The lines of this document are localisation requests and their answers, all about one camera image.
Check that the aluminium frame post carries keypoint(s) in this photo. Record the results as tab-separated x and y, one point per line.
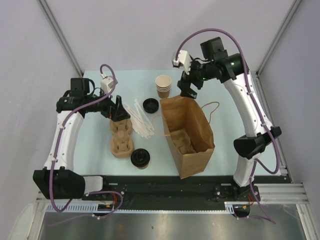
52	21
278	36

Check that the bundle of wrapped straws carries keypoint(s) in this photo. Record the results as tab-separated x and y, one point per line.
139	120

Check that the white slotted cable duct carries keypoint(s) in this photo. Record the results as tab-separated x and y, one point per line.
105	207

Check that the brown paper coffee cup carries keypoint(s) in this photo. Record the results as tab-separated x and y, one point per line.
141	167

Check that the stack of paper cups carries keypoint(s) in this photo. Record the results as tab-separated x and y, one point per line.
163	86

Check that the stack of black lids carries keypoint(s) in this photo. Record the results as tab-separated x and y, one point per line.
150	105

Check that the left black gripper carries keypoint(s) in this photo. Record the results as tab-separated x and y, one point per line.
111	108

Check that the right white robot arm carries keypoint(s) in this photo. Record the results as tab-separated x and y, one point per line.
230	71

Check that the black plastic cup lid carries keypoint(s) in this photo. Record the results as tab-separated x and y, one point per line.
140	156

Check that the aluminium frame post right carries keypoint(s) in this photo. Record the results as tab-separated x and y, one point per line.
278	36

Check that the aluminium frame post left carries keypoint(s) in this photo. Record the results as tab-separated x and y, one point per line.
52	21

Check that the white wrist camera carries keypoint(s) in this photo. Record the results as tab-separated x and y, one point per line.
107	85
183	59

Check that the pulp cup carrier tray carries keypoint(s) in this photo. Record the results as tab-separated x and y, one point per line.
121	144

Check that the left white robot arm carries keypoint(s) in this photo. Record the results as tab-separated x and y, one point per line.
57	179

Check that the brown paper bag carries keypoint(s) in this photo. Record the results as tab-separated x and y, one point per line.
188	133

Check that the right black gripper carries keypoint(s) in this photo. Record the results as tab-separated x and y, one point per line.
184	83

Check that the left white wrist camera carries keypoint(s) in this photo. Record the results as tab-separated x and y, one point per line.
107	85

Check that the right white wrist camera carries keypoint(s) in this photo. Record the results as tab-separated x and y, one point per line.
183	59

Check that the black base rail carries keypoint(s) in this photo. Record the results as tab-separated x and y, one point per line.
202	191

